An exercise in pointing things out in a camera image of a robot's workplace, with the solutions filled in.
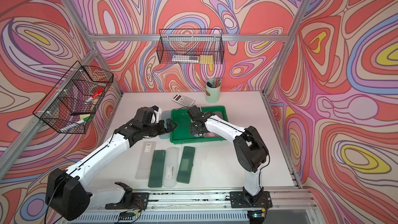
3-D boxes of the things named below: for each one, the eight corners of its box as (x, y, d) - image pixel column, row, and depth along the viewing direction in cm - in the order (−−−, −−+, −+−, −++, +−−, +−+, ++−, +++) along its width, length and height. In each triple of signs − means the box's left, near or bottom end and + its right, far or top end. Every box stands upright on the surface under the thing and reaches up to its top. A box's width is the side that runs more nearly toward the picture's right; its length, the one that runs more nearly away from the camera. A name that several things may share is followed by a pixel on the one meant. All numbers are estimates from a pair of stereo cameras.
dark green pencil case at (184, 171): (176, 182, 81) (175, 180, 79) (183, 147, 93) (183, 145, 92) (189, 184, 80) (189, 183, 78) (195, 148, 93) (195, 147, 91)
